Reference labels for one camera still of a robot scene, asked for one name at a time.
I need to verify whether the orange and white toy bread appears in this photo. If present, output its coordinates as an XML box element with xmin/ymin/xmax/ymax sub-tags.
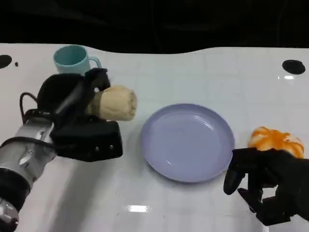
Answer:
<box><xmin>247</xmin><ymin>126</ymin><xmax>305</xmax><ymax>159</ymax></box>

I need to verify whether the pale green mug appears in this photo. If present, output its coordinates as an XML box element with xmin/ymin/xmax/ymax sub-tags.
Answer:
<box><xmin>53</xmin><ymin>44</ymin><xmax>102</xmax><ymax>77</ymax></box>

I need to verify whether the beige towel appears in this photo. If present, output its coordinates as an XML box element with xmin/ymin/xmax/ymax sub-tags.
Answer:
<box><xmin>87</xmin><ymin>84</ymin><xmax>138</xmax><ymax>122</ymax></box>

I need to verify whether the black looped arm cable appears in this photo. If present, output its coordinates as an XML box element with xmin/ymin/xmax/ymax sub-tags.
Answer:
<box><xmin>19</xmin><ymin>92</ymin><xmax>54</xmax><ymax>121</ymax></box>

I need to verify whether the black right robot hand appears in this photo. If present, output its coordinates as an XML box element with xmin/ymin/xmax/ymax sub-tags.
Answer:
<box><xmin>223</xmin><ymin>147</ymin><xmax>309</xmax><ymax>227</ymax></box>

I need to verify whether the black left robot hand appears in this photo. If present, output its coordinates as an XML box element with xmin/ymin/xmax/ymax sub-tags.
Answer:
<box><xmin>37</xmin><ymin>68</ymin><xmax>112</xmax><ymax>129</ymax></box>

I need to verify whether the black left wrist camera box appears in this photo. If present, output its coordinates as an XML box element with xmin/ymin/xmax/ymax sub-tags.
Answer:
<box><xmin>51</xmin><ymin>120</ymin><xmax>123</xmax><ymax>163</ymax></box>

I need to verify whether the lilac plate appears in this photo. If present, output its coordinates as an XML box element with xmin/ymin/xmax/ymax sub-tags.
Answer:
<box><xmin>140</xmin><ymin>103</ymin><xmax>236</xmax><ymax>183</ymax></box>

